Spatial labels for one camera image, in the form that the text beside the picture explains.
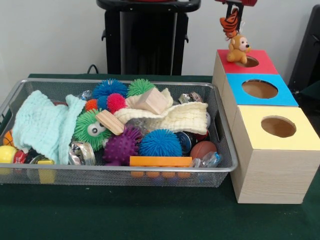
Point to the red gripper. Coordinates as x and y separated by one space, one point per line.
247 2

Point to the wooden three-hole box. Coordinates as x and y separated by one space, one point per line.
270 175

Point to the silver mesh bin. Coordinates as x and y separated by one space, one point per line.
100 178

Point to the black chair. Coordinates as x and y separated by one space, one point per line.
310 50

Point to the dark green tablecloth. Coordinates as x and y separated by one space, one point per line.
312 96
125 215

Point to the cream cloth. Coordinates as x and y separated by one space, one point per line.
185 117

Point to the plain wooden wedge block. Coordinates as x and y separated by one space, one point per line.
152 101

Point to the brown toy ball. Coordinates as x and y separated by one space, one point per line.
202 149

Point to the blue spiky rubber ball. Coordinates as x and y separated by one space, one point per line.
160 143

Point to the orange building brick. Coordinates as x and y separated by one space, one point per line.
160 161

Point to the striped wooden block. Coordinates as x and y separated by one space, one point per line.
110 122

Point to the purple spiky rubber ball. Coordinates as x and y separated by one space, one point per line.
122 147

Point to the green spiky toy with eyes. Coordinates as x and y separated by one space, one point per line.
83 122

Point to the mint green cloth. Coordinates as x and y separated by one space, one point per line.
42 125

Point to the yellow ball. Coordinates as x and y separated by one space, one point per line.
7 155

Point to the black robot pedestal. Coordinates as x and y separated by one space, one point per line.
145 37

